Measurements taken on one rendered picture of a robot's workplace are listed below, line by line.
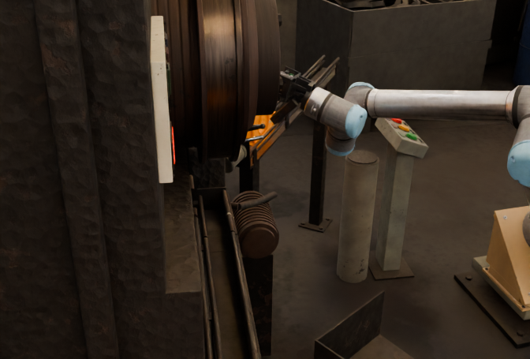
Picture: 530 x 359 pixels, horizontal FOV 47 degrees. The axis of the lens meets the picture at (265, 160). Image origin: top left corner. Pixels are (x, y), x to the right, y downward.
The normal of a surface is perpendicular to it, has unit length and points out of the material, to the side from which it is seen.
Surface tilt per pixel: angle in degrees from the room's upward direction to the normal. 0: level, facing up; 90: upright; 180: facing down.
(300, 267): 0
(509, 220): 43
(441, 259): 0
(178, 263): 0
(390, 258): 90
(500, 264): 90
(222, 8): 55
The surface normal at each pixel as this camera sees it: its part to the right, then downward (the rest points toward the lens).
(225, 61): 0.16, 0.24
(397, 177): 0.16, 0.44
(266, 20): 0.13, -0.23
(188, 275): 0.01, -0.90
